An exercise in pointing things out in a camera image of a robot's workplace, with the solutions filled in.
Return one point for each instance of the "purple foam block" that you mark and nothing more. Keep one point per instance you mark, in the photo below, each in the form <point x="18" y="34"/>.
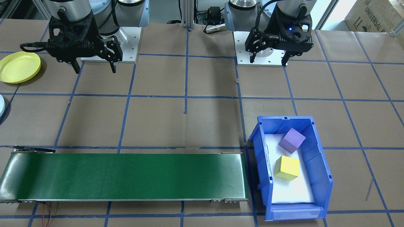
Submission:
<point x="292" y="140"/>

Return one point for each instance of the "yellow foam block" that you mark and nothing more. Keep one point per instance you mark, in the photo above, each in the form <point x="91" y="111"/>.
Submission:
<point x="287" y="168"/>

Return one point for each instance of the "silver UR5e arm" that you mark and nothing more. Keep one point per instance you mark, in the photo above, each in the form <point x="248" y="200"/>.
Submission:
<point x="243" y="15"/>
<point x="126" y="12"/>

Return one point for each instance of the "yellow plate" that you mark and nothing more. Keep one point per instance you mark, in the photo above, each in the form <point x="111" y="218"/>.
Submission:
<point x="19" y="67"/>

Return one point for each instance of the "light blue plate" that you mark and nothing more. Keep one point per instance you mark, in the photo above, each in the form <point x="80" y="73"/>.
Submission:
<point x="2" y="105"/>

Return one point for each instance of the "silver cylindrical connector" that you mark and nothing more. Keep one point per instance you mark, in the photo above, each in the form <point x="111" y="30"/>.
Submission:
<point x="214" y="28"/>

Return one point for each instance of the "black power adapter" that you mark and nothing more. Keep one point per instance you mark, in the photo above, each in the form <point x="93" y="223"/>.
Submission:
<point x="215" y="12"/>

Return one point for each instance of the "brown cardboard box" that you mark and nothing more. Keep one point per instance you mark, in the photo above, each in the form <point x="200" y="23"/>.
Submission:
<point x="375" y="15"/>

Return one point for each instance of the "blue plastic bin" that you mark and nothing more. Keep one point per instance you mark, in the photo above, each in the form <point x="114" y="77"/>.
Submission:
<point x="318" y="164"/>

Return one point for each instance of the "green conveyor belt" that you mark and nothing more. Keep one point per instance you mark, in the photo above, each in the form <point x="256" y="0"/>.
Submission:
<point x="126" y="176"/>

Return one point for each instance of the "white foam bin liner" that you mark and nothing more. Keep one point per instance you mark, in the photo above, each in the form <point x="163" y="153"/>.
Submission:
<point x="290" y="192"/>

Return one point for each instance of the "white square base plate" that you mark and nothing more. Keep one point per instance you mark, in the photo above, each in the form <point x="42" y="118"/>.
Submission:
<point x="129" y="47"/>
<point x="249" y="61"/>

